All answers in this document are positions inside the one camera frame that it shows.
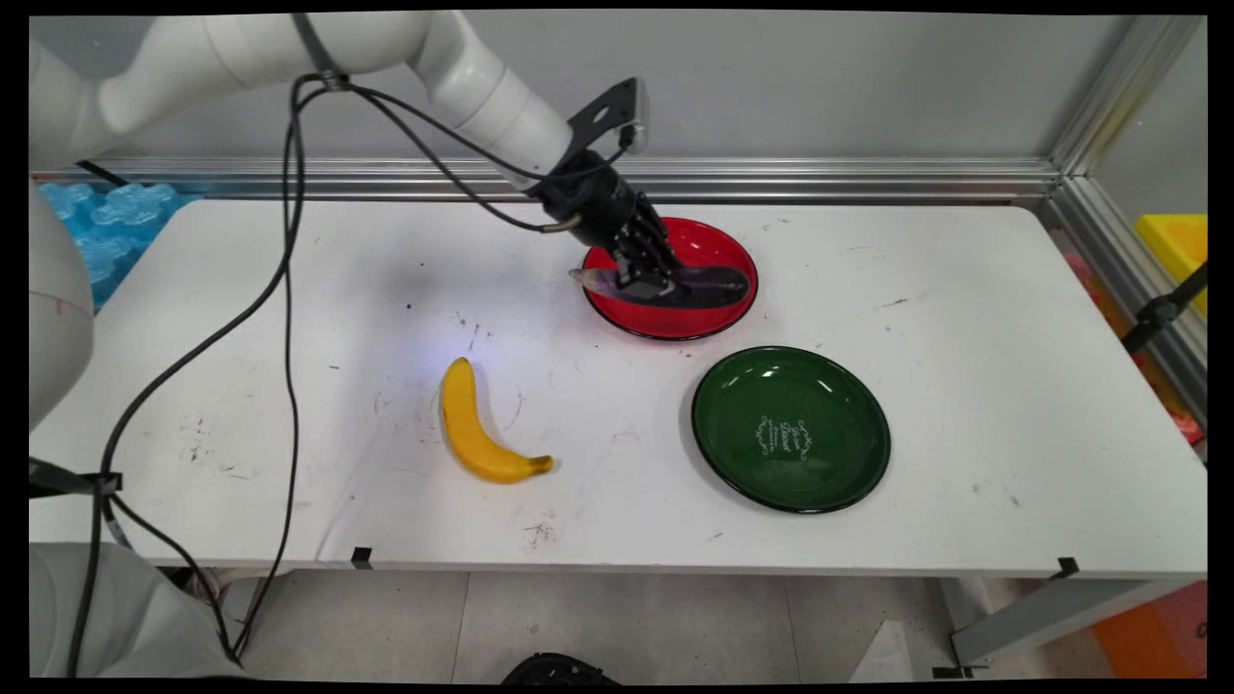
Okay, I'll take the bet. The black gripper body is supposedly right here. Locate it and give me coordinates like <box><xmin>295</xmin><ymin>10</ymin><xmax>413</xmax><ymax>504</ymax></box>
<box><xmin>525</xmin><ymin>147</ymin><xmax>649</xmax><ymax>254</ymax></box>

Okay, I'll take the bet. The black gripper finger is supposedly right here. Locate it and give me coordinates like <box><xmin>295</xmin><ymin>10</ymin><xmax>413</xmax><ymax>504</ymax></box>
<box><xmin>613</xmin><ymin>231</ymin><xmax>666</xmax><ymax>300</ymax></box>
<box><xmin>640</xmin><ymin>214</ymin><xmax>687</xmax><ymax>296</ymax></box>

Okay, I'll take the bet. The purple toy eggplant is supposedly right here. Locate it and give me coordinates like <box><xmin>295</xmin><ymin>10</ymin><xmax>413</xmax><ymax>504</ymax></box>
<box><xmin>569</xmin><ymin>265</ymin><xmax>752</xmax><ymax>310</ymax></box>

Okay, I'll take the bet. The red plate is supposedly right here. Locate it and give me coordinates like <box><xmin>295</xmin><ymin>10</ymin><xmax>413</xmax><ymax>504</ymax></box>
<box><xmin>580</xmin><ymin>217</ymin><xmax>760</xmax><ymax>342</ymax></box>

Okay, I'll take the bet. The green plate with white print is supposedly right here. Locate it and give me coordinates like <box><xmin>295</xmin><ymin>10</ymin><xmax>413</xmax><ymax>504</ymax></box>
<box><xmin>690</xmin><ymin>345</ymin><xmax>892</xmax><ymax>515</ymax></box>

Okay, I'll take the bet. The yellow banana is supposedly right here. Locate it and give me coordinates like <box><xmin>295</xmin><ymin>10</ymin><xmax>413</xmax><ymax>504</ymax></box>
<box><xmin>441</xmin><ymin>357</ymin><xmax>556</xmax><ymax>485</ymax></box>

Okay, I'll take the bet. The black round floor object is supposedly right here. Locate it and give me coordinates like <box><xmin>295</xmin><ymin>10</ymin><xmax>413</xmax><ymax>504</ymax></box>
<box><xmin>501</xmin><ymin>653</ymin><xmax>620</xmax><ymax>685</ymax></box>

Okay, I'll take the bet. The blue bubble wrap sheet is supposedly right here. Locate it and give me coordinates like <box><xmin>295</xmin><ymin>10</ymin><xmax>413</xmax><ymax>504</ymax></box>
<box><xmin>39</xmin><ymin>181</ymin><xmax>205</xmax><ymax>311</ymax></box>

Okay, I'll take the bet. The yellow plastic box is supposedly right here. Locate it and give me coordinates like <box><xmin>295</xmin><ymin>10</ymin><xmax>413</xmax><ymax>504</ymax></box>
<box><xmin>1134</xmin><ymin>214</ymin><xmax>1208</xmax><ymax>319</ymax></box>

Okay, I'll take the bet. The grey table leg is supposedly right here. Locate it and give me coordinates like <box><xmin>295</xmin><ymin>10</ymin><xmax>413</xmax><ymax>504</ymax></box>
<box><xmin>933</xmin><ymin>576</ymin><xmax>1196</xmax><ymax>679</ymax></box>

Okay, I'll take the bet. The red plastic item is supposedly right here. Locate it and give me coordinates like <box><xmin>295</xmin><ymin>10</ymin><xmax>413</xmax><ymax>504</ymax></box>
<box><xmin>1060</xmin><ymin>253</ymin><xmax>1204</xmax><ymax>446</ymax></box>

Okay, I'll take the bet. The orange box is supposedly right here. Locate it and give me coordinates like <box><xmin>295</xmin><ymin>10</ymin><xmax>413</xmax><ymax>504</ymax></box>
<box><xmin>1091</xmin><ymin>580</ymin><xmax>1208</xmax><ymax>679</ymax></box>

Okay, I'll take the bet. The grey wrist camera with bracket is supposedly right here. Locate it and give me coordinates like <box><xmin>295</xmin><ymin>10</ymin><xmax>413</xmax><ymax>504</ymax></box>
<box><xmin>567</xmin><ymin>77</ymin><xmax>649</xmax><ymax>160</ymax></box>

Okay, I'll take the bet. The black cable with silver plug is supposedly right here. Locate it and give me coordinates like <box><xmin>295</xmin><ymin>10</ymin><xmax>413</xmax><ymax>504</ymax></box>
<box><xmin>222</xmin><ymin>75</ymin><xmax>585</xmax><ymax>666</ymax></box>

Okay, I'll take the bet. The aluminium frame side rail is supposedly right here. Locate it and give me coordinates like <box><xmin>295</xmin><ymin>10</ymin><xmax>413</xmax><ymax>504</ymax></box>
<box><xmin>1036</xmin><ymin>173</ymin><xmax>1208</xmax><ymax>430</ymax></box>

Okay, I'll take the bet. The black camera cable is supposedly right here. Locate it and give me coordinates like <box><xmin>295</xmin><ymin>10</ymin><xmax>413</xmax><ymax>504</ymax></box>
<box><xmin>63</xmin><ymin>75</ymin><xmax>639</xmax><ymax>676</ymax></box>

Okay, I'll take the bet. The aluminium frame post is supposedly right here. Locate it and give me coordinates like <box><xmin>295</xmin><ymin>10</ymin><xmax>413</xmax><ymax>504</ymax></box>
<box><xmin>1046</xmin><ymin>14</ymin><xmax>1206</xmax><ymax>176</ymax></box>

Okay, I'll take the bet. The black cable strap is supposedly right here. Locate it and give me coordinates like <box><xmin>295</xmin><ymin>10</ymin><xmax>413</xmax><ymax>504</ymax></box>
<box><xmin>29</xmin><ymin>457</ymin><xmax>124</xmax><ymax>500</ymax></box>

